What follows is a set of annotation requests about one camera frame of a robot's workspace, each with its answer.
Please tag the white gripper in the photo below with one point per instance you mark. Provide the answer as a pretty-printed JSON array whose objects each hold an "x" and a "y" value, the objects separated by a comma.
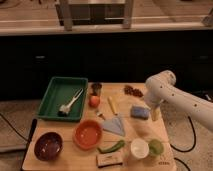
[{"x": 153, "y": 101}]

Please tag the blue sponge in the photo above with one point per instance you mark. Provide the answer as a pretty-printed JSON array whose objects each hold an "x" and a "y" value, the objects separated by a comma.
[{"x": 139, "y": 112}]

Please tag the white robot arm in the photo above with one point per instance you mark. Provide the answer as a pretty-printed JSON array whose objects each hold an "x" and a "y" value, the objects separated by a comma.
[{"x": 161, "y": 87}]

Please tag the red orange bowl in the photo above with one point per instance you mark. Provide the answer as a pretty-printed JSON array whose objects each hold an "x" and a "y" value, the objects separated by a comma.
[{"x": 87, "y": 134}]

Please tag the dark purple bowl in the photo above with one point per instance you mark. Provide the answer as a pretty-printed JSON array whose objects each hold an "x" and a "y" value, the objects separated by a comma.
[{"x": 48, "y": 146}]

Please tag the bunch of dark grapes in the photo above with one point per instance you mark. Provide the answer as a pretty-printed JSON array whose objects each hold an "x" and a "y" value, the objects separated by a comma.
[{"x": 129, "y": 90}]

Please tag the green lime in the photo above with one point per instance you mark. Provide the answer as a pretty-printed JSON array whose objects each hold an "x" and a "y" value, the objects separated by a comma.
[{"x": 155, "y": 147}]

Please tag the white cup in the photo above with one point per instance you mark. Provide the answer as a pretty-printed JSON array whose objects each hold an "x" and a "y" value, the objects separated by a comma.
[{"x": 139, "y": 148}]

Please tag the green chili pepper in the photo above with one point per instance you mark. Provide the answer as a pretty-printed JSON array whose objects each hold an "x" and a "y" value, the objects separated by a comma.
[{"x": 115, "y": 147}]

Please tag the orange peach fruit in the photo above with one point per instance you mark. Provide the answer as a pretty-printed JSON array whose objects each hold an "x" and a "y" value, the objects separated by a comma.
[{"x": 94, "y": 101}]

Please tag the small dark metal cup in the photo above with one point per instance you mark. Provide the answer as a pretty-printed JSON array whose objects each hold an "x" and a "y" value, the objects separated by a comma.
[{"x": 96, "y": 88}]

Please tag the small tan box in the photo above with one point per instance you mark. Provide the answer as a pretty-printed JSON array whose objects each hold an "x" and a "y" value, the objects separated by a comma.
[{"x": 109, "y": 159}]

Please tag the green plastic tray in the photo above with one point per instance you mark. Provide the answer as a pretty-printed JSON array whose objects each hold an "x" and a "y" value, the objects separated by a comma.
[{"x": 60, "y": 91}]

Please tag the yellow handled spatula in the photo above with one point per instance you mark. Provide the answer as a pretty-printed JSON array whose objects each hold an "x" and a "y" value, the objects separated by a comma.
[{"x": 114, "y": 125}]

